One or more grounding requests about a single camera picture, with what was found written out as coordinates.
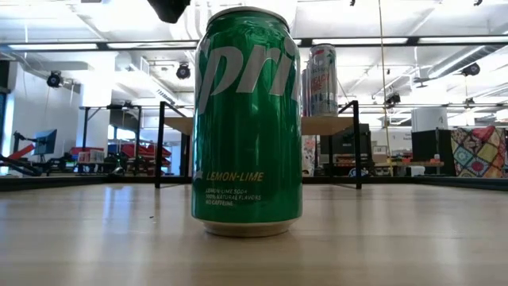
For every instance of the red storage crates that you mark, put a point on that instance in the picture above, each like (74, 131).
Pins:
(151, 151)

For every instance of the long ceiling light bar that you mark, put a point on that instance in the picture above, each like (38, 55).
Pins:
(59, 47)

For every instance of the colourful patchwork quilt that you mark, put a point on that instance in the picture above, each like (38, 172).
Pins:
(478, 153)

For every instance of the black metal background table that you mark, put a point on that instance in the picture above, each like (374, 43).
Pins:
(84, 131)

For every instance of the black metal table frame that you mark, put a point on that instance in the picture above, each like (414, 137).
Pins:
(456, 182)

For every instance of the silver ceiling duct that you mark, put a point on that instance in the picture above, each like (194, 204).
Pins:
(456, 61)

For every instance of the black cabinet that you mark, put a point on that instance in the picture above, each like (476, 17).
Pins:
(428, 147)

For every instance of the wooden background workbench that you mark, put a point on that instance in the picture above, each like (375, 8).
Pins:
(409, 163)

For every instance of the wooden shelf black metal legs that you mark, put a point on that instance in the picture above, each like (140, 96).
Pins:
(329, 125)

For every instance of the black television screen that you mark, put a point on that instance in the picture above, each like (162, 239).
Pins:
(345, 143)

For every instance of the red background object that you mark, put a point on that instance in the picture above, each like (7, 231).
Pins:
(23, 151)

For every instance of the black ceiling spotlight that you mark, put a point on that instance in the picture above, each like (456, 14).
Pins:
(183, 71)
(54, 79)
(393, 98)
(471, 69)

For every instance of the computer monitor on stand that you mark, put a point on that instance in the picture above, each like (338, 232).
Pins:
(44, 142)

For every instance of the white cylinder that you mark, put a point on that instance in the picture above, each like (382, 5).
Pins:
(429, 119)

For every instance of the green Sprite can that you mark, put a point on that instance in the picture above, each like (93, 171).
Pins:
(246, 131)

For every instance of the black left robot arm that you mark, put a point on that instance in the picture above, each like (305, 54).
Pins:
(168, 10)

